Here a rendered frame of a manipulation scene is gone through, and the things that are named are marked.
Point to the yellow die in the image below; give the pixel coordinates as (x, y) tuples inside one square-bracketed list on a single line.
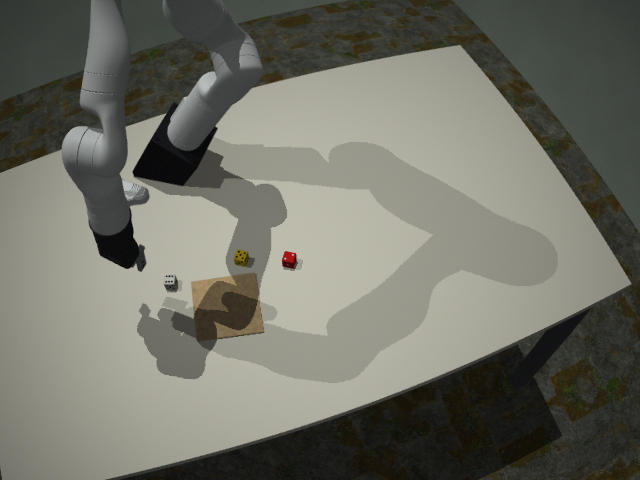
[(241, 258)]

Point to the tan mat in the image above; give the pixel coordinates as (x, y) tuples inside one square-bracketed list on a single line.
[(226, 307)]

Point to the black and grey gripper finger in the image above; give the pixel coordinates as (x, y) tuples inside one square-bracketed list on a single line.
[(142, 261)]

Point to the red die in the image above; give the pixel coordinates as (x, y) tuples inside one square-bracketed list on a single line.
[(289, 259)]

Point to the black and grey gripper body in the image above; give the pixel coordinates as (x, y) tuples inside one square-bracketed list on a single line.
[(114, 233)]

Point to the white die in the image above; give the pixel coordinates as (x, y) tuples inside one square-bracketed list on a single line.
[(170, 281)]

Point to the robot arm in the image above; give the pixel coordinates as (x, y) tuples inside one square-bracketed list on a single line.
[(101, 153)]

